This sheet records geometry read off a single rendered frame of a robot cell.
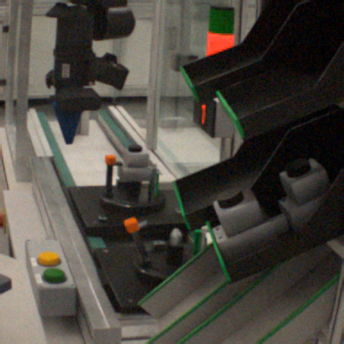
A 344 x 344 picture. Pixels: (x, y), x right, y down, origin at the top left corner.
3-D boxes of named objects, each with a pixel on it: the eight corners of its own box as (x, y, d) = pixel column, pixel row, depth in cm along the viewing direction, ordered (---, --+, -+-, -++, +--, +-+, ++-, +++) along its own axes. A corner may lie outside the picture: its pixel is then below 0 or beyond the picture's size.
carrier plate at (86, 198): (86, 236, 154) (86, 226, 153) (68, 194, 176) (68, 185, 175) (202, 230, 160) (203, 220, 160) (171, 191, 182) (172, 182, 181)
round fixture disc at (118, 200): (106, 216, 159) (107, 207, 158) (93, 193, 172) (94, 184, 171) (173, 213, 163) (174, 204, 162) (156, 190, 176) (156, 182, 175)
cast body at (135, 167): (121, 182, 163) (122, 150, 161) (116, 175, 167) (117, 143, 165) (160, 181, 165) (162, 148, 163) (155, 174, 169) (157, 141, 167)
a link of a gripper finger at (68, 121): (54, 106, 112) (93, 104, 114) (51, 100, 116) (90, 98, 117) (52, 151, 114) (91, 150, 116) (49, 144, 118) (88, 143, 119)
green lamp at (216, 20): (212, 34, 142) (214, 10, 140) (204, 30, 146) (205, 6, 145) (237, 36, 143) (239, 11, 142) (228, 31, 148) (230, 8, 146)
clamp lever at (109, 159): (105, 192, 164) (107, 157, 161) (103, 189, 166) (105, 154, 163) (121, 192, 165) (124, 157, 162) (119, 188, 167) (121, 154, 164)
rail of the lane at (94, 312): (94, 378, 119) (93, 323, 116) (31, 193, 200) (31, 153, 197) (126, 375, 121) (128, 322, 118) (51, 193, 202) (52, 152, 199)
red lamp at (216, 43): (210, 60, 143) (212, 35, 142) (202, 55, 148) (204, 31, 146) (236, 61, 145) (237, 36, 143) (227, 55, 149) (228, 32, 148)
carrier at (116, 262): (121, 317, 123) (122, 248, 119) (92, 257, 145) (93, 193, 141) (261, 305, 129) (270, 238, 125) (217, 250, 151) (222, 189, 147)
